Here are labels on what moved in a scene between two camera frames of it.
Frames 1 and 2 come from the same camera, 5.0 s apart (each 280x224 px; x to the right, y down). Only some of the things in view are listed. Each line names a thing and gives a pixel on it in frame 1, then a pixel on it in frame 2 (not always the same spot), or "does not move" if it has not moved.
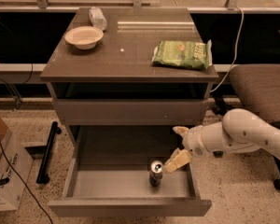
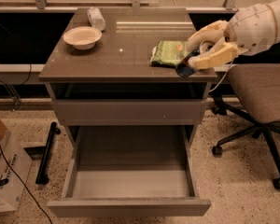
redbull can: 156,173 → 185,68
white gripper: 193,143 → 253,29
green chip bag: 183,54 does not move
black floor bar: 42,176 does not move
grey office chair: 264,90 does not move
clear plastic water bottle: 97,18 does not move
